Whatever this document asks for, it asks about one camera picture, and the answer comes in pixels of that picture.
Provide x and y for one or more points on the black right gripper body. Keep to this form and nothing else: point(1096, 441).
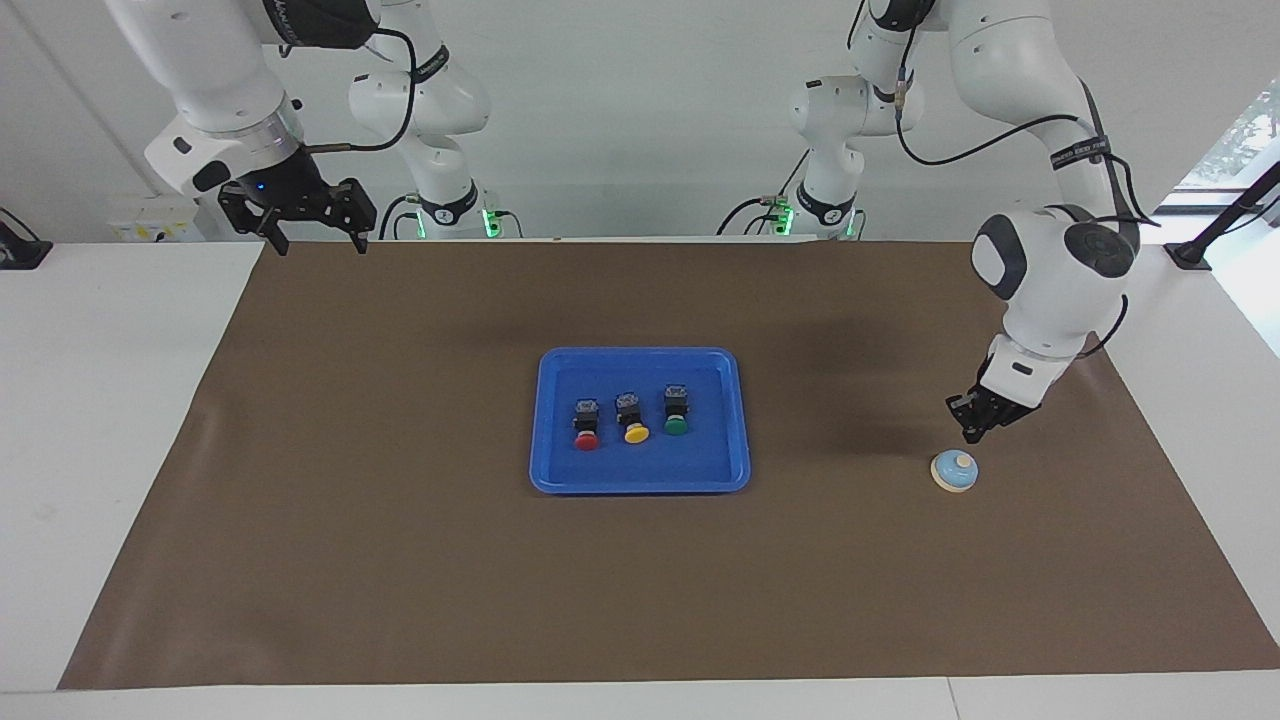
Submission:
point(295, 195)

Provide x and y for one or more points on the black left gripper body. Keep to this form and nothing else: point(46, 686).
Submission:
point(990, 405)

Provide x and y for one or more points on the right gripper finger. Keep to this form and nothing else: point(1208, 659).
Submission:
point(360, 238)
point(279, 241)

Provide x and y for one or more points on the light blue desk bell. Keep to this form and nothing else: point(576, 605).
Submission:
point(955, 475)

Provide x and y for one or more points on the red push button switch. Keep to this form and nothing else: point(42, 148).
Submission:
point(588, 420)

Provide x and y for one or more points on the green push button switch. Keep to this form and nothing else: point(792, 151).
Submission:
point(677, 426)

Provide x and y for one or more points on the yellow push button switch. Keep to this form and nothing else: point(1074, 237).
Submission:
point(636, 435)

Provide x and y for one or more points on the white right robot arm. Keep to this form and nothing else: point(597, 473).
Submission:
point(220, 80)

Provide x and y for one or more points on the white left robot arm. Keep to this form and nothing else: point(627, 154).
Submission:
point(1060, 280)

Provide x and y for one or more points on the blue plastic tray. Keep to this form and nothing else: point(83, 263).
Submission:
point(640, 470)

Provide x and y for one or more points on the window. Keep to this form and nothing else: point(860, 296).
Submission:
point(1240, 140)

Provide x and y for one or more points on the brown table mat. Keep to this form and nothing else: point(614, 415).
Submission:
point(640, 590)

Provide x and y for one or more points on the white wall socket box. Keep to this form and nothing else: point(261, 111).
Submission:
point(155, 220)

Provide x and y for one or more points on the black camera stand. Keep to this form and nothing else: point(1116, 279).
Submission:
point(1190, 252)

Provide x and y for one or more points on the black clamp mount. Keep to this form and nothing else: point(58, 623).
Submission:
point(20, 252)

